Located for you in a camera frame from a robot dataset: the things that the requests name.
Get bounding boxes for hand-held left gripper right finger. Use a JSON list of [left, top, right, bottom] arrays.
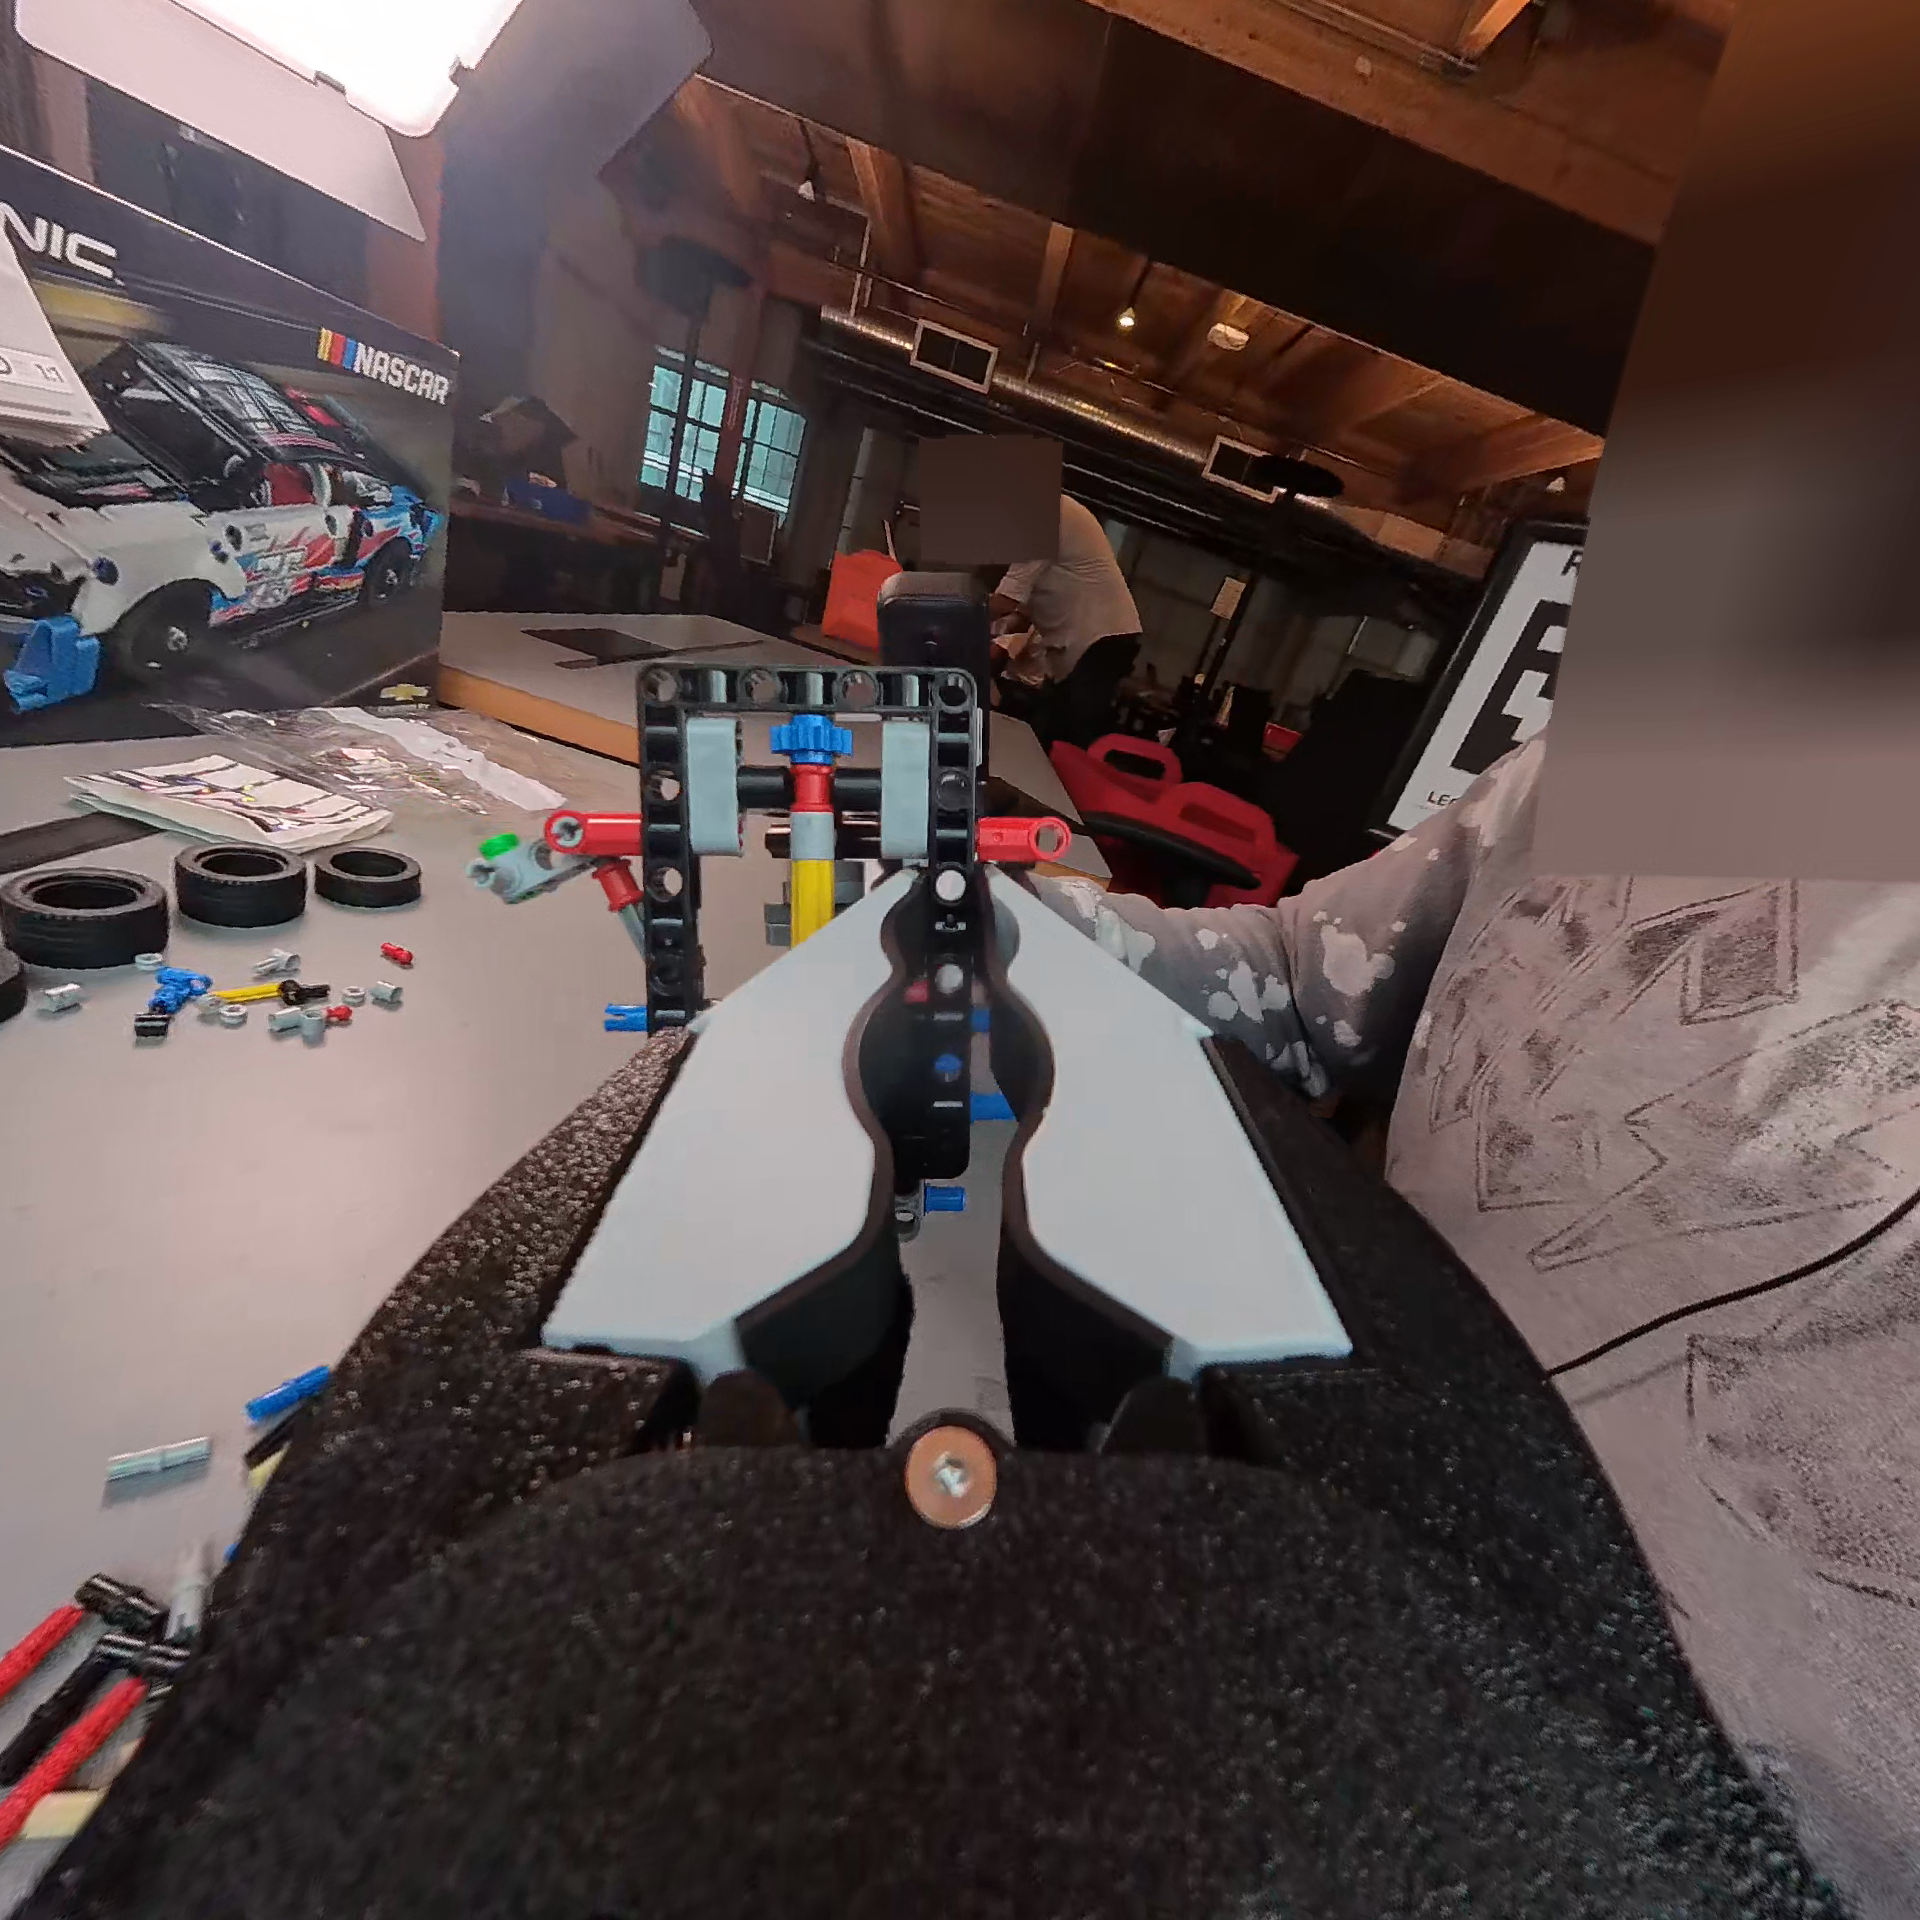
[[984, 869, 1354, 1383]]

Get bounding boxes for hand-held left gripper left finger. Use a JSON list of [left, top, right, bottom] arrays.
[[535, 873, 920, 1382]]

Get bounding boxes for black toy frame assembly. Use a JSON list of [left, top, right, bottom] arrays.
[[603, 662, 1023, 1246]]

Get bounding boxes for grey desk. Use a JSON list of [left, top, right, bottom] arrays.
[[0, 705, 1114, 1651]]

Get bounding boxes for orange bin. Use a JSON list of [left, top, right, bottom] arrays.
[[822, 549, 907, 650]]

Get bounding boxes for window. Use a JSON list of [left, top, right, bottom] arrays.
[[636, 345, 813, 519]]

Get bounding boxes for black round pole lamp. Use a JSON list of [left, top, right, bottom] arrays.
[[1251, 456, 1350, 602]]

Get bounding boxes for neighbouring grey table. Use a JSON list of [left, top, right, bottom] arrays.
[[436, 606, 1114, 887]]

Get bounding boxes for clear plastic bags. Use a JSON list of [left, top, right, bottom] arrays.
[[150, 703, 641, 820]]

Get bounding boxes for person's grey patterned hoodie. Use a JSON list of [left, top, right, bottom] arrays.
[[1381, 869, 1920, 1920]]

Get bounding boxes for framed black-white marker sign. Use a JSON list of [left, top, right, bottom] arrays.
[[1373, 514, 1595, 843]]

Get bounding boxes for sticker sheet booklet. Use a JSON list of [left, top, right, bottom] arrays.
[[69, 754, 395, 851]]

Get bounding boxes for toy car set box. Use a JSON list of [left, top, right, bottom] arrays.
[[0, 141, 460, 751]]

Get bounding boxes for cluster of grey toy connectors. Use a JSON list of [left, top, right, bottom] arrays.
[[35, 940, 415, 1044]]

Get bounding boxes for pile of small toy pins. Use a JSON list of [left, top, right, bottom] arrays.
[[0, 1360, 337, 1851]]

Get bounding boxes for silver ceiling duct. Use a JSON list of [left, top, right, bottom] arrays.
[[817, 300, 1503, 541]]

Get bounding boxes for black lapel microphone cable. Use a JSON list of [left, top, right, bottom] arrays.
[[1545, 1191, 1920, 1382]]

